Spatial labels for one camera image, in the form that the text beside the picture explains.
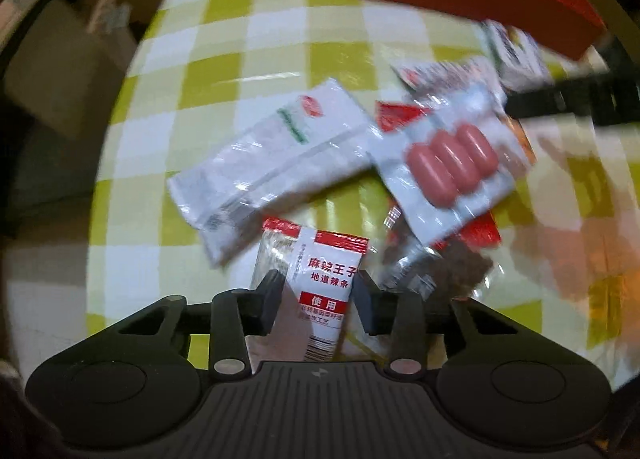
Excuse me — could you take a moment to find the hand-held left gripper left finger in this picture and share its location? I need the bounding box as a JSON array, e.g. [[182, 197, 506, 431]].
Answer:
[[107, 270, 286, 381]]

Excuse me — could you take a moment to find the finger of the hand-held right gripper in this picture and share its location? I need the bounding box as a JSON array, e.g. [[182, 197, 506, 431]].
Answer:
[[504, 72, 640, 129]]

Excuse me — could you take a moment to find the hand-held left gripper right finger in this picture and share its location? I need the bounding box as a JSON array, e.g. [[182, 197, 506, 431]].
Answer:
[[352, 271, 526, 381]]

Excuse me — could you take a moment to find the small red white snack packet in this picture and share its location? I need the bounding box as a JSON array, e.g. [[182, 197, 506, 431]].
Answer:
[[295, 228, 370, 362]]

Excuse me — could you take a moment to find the silver speckled snack packet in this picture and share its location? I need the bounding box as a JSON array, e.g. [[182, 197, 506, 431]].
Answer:
[[392, 58, 506, 105]]

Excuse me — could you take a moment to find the clear pink sausage packet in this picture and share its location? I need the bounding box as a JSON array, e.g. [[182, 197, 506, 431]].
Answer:
[[367, 86, 531, 247]]

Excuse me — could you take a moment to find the long white packet red logo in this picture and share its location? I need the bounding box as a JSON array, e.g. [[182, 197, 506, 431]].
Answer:
[[166, 78, 381, 267]]

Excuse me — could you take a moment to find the clear red-topped snack packet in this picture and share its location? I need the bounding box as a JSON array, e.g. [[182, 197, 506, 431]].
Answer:
[[251, 216, 307, 292]]

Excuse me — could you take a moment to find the clear packet brown snack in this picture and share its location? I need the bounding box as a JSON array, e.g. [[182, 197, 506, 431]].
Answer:
[[375, 206, 496, 302]]

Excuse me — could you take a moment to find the green white checked tablecloth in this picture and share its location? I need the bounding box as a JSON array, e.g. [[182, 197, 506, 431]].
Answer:
[[85, 0, 640, 390]]

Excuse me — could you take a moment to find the large cardboard box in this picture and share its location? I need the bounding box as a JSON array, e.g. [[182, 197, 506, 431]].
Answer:
[[4, 0, 151, 140]]

